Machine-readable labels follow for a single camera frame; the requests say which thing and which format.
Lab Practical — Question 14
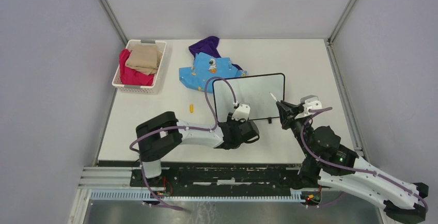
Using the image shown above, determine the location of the purple cloth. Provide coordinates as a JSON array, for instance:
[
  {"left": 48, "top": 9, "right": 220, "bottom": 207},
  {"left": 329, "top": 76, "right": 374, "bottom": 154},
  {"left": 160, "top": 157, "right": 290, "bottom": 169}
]
[{"left": 189, "top": 36, "right": 243, "bottom": 75}]

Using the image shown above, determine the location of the white marker pen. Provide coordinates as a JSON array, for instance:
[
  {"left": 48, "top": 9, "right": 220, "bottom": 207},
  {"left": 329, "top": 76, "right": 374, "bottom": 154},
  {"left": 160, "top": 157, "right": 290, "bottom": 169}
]
[{"left": 269, "top": 92, "right": 279, "bottom": 102}]

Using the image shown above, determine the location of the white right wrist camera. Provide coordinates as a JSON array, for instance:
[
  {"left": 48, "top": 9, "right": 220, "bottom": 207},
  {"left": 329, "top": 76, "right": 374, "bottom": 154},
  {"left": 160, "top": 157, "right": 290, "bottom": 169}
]
[{"left": 295, "top": 95, "right": 322, "bottom": 120}]

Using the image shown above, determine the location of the black framed whiteboard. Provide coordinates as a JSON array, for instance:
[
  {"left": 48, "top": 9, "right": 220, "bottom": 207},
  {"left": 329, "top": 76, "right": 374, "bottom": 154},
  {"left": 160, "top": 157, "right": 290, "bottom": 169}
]
[{"left": 212, "top": 73, "right": 286, "bottom": 122}]

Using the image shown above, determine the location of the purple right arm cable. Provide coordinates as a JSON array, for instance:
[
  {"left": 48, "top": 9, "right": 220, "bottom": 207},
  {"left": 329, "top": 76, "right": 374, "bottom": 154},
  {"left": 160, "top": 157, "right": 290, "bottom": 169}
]
[{"left": 300, "top": 106, "right": 429, "bottom": 213}]

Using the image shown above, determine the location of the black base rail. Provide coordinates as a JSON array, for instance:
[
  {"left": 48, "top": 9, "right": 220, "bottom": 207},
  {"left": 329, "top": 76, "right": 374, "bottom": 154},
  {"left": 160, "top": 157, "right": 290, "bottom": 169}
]
[{"left": 97, "top": 161, "right": 334, "bottom": 199}]

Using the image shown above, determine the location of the red cloth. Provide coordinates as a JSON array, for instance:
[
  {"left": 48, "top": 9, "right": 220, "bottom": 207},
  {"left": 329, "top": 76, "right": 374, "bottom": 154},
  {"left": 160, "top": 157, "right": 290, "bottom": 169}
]
[{"left": 119, "top": 49, "right": 154, "bottom": 86}]

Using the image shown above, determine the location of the blue patterned cloth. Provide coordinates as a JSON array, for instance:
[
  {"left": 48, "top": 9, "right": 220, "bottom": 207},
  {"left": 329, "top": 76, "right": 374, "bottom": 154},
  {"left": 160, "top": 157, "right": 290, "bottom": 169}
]
[{"left": 179, "top": 53, "right": 247, "bottom": 91}]

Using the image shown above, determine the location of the white cable duct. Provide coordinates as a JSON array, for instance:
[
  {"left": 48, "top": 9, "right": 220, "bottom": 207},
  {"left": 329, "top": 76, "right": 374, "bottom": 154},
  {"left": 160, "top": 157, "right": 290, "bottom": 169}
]
[{"left": 89, "top": 189, "right": 305, "bottom": 203}]

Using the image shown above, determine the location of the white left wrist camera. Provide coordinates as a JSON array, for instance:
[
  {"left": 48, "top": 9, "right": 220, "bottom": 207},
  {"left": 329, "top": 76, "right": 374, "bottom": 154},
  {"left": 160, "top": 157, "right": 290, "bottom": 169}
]
[{"left": 231, "top": 103, "right": 251, "bottom": 122}]

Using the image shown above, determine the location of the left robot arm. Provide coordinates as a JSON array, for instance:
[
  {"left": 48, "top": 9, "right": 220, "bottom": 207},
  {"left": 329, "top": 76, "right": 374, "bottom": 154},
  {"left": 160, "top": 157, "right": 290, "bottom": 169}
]
[{"left": 130, "top": 111, "right": 260, "bottom": 187}]

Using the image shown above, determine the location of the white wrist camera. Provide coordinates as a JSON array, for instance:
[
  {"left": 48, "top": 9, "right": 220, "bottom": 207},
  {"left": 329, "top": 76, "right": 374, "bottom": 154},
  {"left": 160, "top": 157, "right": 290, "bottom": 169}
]
[
  {"left": 295, "top": 95, "right": 322, "bottom": 120},
  {"left": 231, "top": 103, "right": 251, "bottom": 122}
]

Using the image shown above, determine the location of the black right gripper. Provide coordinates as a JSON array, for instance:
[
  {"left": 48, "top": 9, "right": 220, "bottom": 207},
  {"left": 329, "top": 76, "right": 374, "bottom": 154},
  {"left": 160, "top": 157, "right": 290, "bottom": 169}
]
[{"left": 276, "top": 100, "right": 312, "bottom": 158}]

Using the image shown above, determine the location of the beige folded cloth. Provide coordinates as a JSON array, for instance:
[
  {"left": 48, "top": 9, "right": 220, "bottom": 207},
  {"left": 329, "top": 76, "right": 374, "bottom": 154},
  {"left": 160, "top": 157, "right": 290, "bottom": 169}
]
[{"left": 125, "top": 44, "right": 163, "bottom": 75}]

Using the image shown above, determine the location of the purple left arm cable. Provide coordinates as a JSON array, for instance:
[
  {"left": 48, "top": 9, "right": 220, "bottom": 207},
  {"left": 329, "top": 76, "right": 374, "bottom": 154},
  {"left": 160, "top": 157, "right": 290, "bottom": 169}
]
[{"left": 129, "top": 76, "right": 239, "bottom": 212}]

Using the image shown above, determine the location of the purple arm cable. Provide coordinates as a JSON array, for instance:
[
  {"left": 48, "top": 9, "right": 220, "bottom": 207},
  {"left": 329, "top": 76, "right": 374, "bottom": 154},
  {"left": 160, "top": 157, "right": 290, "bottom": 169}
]
[
  {"left": 129, "top": 76, "right": 239, "bottom": 212},
  {"left": 300, "top": 106, "right": 429, "bottom": 213}
]

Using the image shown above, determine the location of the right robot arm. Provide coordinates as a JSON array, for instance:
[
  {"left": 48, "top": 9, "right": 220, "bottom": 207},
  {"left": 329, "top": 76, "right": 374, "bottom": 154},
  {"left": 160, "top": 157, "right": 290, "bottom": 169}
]
[{"left": 276, "top": 100, "right": 429, "bottom": 223}]

